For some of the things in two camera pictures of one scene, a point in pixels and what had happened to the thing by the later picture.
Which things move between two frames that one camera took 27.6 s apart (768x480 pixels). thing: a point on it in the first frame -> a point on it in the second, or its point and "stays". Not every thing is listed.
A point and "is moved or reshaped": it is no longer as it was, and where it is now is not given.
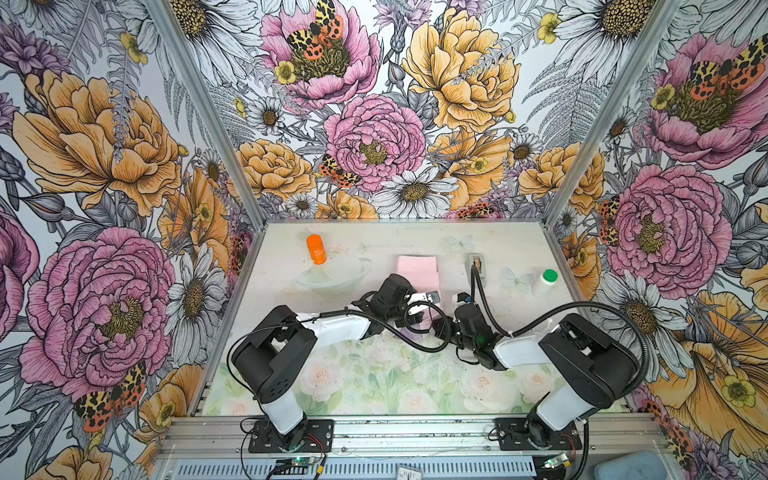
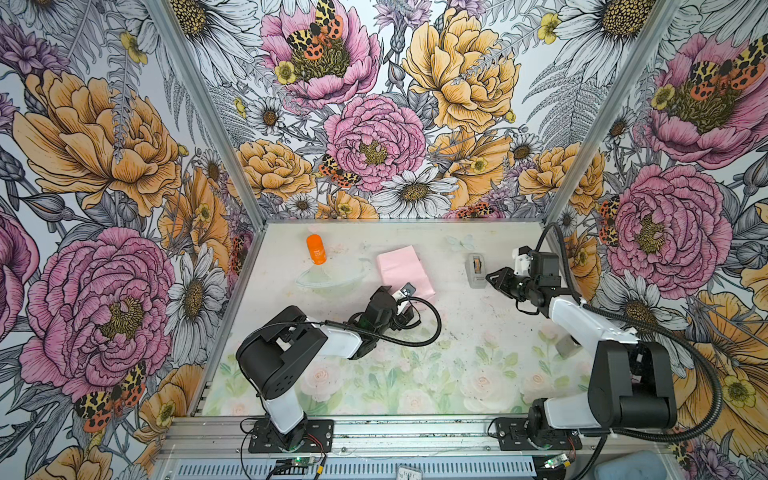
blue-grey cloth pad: x=638 y=465 stays
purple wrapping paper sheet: x=422 y=271 is moved or reshaped
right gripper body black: x=461 y=341 -> x=517 y=286
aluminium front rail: x=421 y=438 stays
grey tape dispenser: x=472 y=259 stays
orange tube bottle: x=317 y=249 stays
